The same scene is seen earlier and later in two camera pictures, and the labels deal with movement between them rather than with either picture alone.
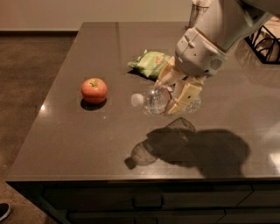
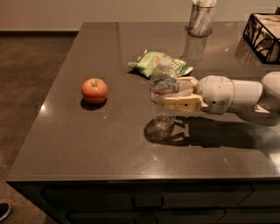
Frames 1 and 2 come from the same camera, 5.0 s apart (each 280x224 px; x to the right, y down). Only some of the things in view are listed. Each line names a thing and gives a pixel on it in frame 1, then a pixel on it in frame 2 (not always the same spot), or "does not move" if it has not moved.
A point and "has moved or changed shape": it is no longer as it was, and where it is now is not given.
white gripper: (198, 55) -> (216, 93)
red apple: (94, 91) does not move
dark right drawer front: (263, 195) does not move
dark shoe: (5, 210) does not move
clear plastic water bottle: (157, 101) has moved or changed shape
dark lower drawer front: (148, 217) does not move
